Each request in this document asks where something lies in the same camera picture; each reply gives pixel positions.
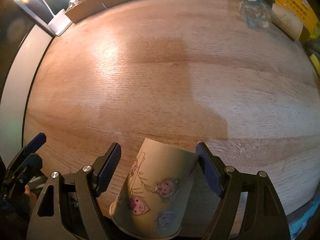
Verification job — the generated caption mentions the cartoon-printed paper cup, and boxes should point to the cartoon-printed paper cup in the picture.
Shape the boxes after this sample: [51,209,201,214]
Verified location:
[109,139,199,239]

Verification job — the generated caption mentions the white desk lamp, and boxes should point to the white desk lamp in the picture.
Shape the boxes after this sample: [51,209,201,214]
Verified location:
[14,0,72,36]

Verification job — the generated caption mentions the yellow paper bag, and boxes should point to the yellow paper bag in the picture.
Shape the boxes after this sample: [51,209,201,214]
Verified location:
[275,0,319,40]

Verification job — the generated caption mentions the brown cardboard box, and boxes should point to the brown cardboard box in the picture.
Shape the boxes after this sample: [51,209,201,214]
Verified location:
[65,0,134,23]

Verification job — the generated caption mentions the paper cup by yellow bag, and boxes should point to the paper cup by yellow bag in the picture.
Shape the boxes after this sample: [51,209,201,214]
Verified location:
[271,3,303,41]

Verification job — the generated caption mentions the clear plastic bottle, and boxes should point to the clear plastic bottle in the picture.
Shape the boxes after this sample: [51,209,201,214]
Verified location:
[238,0,272,31]

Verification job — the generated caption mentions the yellow sponge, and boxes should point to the yellow sponge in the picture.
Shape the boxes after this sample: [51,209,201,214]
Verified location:
[309,54,320,76]

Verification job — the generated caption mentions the person's left hand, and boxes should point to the person's left hand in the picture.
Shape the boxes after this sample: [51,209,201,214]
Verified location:
[23,185,37,217]

